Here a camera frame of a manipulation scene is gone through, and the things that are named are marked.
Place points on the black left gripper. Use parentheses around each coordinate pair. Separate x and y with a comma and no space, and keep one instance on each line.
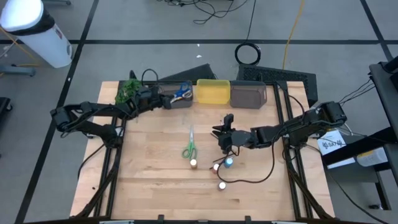
(149,99)

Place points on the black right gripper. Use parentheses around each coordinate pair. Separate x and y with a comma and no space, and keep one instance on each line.
(236,140)

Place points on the blue paint bottle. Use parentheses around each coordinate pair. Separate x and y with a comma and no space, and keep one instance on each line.
(229,162)

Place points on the orange paint bottle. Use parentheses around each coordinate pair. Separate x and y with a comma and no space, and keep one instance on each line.
(215,168)

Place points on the yellow paint bottle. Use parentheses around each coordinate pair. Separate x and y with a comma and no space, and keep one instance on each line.
(193,164)

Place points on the white round small object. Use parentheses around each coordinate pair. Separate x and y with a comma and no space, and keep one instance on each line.
(222,186)

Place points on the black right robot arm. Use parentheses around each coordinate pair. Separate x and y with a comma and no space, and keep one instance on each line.
(311,121)

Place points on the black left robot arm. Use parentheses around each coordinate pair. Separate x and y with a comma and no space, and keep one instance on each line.
(77,112)

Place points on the grey plastic bin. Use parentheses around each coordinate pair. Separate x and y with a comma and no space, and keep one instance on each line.
(183,104)

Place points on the yellow plastic bin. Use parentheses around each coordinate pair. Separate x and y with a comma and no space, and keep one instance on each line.
(213,91)

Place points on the green potted plant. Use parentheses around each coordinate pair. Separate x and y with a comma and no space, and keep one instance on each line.
(127,90)

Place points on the brown-grey plastic bin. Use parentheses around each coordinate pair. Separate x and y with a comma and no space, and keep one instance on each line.
(248,95)

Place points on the black mesh computer case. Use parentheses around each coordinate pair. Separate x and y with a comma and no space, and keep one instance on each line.
(280,74)

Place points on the black table edge clip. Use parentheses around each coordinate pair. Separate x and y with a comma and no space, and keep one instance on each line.
(247,218)
(160,218)

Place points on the white labelled box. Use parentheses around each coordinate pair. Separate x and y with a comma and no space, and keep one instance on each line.
(332,143)

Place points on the white trash can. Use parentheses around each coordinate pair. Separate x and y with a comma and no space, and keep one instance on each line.
(37,34)

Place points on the black side desk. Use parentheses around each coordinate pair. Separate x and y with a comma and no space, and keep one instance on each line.
(385,90)

